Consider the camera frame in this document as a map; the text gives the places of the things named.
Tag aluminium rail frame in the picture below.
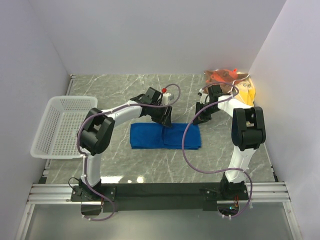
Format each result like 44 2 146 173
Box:
18 87 302 240

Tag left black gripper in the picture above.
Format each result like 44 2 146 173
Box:
149 102 173 128

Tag yellow cream towel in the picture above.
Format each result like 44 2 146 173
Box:
232 72 256 107

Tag white perforated plastic basket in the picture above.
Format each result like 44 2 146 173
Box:
30 95 98 160

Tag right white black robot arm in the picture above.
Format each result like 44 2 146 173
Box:
192 84 266 200

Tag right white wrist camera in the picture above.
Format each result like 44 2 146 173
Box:
198 88 210 105

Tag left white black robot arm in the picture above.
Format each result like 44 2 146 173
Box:
76 87 175 201

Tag blue towel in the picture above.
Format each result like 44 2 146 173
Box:
129 122 202 150

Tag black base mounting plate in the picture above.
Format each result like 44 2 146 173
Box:
70 182 249 213

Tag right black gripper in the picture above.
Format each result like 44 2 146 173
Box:
192 101 220 125

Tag brown orange towel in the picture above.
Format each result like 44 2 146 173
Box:
204 69 240 85

